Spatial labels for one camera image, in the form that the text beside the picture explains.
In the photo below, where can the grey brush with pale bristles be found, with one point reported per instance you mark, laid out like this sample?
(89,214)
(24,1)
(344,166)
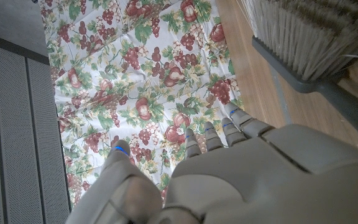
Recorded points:
(303,37)

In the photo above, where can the floral fruit print backdrop cloth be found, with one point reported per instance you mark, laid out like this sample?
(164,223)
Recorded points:
(141,77)

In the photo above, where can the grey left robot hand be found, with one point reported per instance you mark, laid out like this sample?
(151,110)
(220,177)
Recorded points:
(259,180)

